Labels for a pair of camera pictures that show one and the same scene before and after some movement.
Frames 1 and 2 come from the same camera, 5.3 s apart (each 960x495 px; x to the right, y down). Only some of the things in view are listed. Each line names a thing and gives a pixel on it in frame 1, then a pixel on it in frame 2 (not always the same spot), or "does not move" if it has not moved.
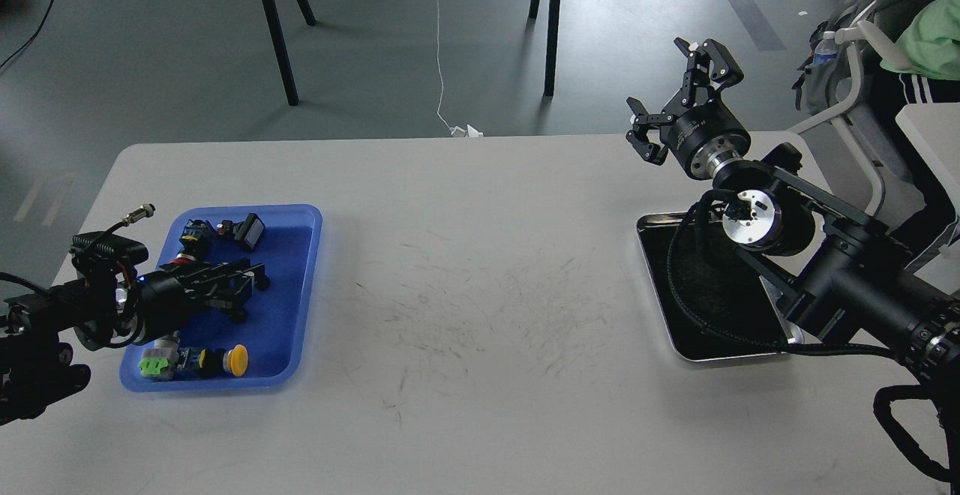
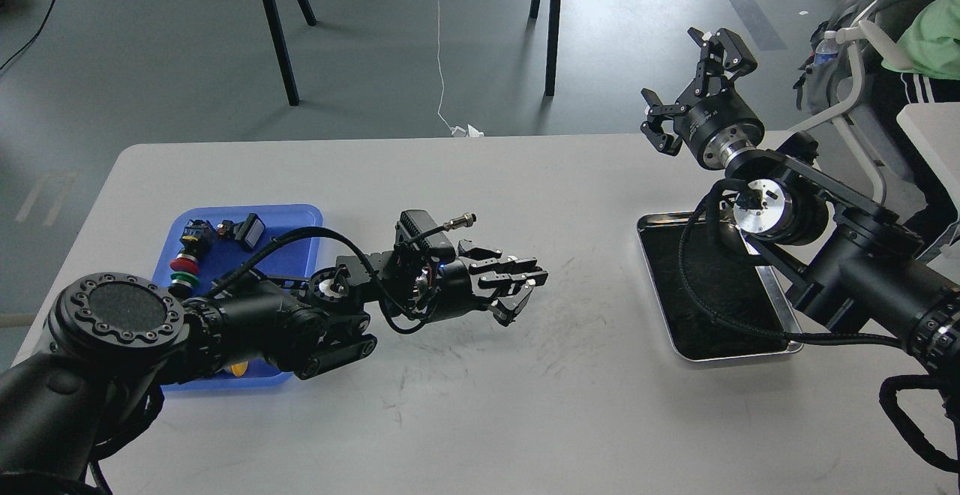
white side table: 934,128 does not move
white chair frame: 889,52 does not move
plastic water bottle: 826,50 does not move
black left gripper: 154,304 to 457,289
